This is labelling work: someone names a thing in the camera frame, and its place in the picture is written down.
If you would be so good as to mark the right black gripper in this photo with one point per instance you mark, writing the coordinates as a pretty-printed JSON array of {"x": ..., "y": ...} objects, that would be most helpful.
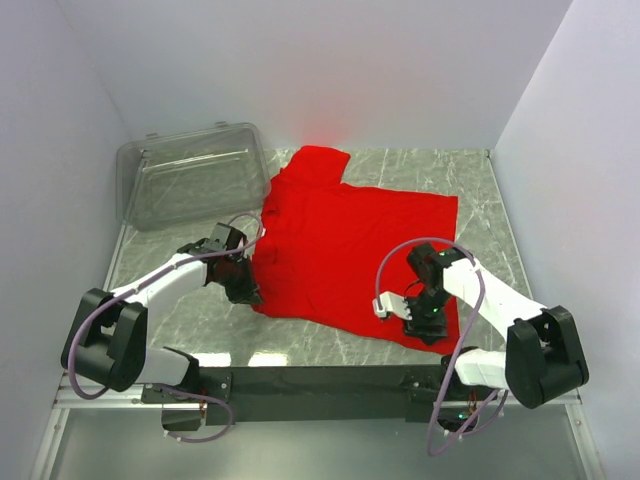
[{"x": 416, "y": 327}]

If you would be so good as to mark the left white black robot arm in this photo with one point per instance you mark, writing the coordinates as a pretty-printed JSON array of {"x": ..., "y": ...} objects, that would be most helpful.
[{"x": 144, "y": 301}]

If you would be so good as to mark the right aluminium side rail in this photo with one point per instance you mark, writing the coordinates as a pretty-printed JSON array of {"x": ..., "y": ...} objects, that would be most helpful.
[{"x": 585, "y": 443}]

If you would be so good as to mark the clear plastic storage bin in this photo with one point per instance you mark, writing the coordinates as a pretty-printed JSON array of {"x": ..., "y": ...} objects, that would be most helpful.
[{"x": 163, "y": 181}]

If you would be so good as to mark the red t shirt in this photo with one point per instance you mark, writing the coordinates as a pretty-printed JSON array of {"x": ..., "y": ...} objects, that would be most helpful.
[{"x": 322, "y": 256}]

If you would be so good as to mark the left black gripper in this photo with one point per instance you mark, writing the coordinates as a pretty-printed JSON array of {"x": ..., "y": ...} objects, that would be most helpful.
[{"x": 247, "y": 293}]

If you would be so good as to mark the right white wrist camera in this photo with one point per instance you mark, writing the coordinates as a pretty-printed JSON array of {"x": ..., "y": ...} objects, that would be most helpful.
[{"x": 389, "y": 304}]

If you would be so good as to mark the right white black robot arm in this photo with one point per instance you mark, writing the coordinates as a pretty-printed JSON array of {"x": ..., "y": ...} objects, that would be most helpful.
[{"x": 543, "y": 357}]

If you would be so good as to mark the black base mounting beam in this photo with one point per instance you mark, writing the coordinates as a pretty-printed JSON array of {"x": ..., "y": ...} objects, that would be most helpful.
[{"x": 287, "y": 393}]

